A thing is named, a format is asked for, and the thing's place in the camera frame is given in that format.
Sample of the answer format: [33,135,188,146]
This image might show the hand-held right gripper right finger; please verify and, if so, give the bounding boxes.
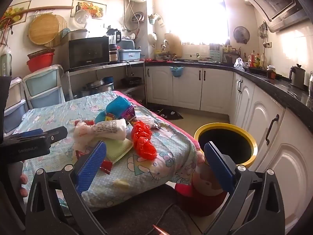
[203,141,286,235]

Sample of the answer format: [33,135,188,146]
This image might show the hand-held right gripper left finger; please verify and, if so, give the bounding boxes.
[26,141,115,235]

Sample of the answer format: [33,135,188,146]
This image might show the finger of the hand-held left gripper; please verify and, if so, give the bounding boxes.
[45,127,68,150]
[5,128,44,140]

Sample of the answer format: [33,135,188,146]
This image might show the white foam fruit net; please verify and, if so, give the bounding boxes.
[73,120,129,143]

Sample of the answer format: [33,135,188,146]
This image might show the yellow rimmed black bin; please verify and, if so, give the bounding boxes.
[194,123,258,169]

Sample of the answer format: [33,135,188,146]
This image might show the light green dish cloth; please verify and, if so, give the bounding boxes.
[105,138,134,163]

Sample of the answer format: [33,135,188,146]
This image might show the white printed plastic bag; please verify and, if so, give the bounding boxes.
[94,118,128,135]

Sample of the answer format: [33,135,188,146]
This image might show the red plastic bag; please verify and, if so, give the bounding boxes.
[131,120,157,159]

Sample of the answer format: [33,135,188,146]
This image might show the blue textured cloth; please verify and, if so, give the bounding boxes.
[95,95,134,124]

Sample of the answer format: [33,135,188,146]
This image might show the purple snack wrapper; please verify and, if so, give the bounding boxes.
[123,105,137,128]

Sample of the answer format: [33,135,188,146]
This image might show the silver foil wrapper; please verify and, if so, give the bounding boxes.
[147,116,168,131]

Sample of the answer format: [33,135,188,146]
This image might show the person's left hand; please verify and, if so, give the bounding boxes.
[19,174,29,197]

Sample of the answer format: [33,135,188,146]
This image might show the white plastic drawer unit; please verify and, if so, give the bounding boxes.
[22,64,66,109]
[4,77,28,137]

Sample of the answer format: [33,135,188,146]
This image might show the red pink fleece blanket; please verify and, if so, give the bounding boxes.
[111,90,229,217]

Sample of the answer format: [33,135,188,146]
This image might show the blue cartoon printed blanket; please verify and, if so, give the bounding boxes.
[12,90,203,210]

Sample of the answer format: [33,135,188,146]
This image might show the steel pot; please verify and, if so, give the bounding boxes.
[85,80,114,95]

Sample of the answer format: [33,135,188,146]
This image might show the red plastic basin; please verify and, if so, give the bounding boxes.
[26,53,55,73]

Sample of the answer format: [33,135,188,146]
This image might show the black patterned floor mat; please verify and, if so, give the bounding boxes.
[149,105,184,120]

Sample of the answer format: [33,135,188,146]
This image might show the pale green thermos jug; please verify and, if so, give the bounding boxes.
[0,46,12,77]

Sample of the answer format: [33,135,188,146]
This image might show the steel kitchen shelf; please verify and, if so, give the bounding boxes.
[65,60,146,103]

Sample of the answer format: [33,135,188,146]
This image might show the white kitchen cabinets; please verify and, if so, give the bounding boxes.
[145,65,313,235]

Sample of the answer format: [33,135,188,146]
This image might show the black microwave oven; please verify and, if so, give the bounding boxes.
[68,37,110,70]

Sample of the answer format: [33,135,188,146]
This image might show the black wok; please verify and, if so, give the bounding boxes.
[122,77,142,86]

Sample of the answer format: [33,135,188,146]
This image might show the black stone countertop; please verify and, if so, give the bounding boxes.
[144,59,313,133]

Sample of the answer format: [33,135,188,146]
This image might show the white cooking pot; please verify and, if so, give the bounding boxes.
[69,29,90,40]

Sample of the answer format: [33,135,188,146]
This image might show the blue hanging basket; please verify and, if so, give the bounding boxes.
[170,66,184,78]

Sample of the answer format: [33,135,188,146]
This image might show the round bamboo tray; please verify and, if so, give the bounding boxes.
[28,14,60,46]
[44,15,68,47]

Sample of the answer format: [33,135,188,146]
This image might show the white lidded jar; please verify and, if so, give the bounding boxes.
[266,65,277,79]

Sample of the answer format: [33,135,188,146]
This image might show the blue dish rack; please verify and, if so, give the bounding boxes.
[119,49,142,61]

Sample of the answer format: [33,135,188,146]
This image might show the black blender jug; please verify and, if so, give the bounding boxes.
[106,26,122,49]

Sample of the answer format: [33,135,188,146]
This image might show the teal knife box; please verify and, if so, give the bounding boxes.
[210,44,223,63]

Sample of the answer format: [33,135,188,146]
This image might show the grey blue plastic box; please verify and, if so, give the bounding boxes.
[120,39,135,51]

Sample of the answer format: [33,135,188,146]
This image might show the grey electric kettle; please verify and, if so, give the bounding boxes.
[289,64,306,89]

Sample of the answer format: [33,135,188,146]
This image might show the glass pot lid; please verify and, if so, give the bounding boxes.
[74,9,92,28]

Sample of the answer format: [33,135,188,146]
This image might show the long wooden rolling pin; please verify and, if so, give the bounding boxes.
[7,5,74,17]

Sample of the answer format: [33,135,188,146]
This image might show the wooden cutting board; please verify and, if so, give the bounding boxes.
[164,33,183,57]

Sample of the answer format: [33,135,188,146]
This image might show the hanging kitchen utensils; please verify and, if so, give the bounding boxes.
[258,22,269,40]

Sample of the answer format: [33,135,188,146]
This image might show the kitchen window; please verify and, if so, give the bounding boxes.
[165,0,230,46]

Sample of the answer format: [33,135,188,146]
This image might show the steel range hood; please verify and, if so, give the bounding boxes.
[241,0,310,33]

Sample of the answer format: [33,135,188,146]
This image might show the fruit wall poster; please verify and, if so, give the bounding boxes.
[71,0,107,20]
[0,0,32,30]

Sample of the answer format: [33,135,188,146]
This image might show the grey wall fan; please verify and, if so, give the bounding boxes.
[233,26,250,44]

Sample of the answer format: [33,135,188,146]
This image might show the white round wall container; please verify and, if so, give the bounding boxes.
[147,32,158,47]

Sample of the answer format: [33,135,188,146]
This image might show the coiled metal hose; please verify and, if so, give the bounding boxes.
[131,11,146,24]

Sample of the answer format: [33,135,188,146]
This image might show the white wall utensil holder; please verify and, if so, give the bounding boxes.
[148,13,164,26]

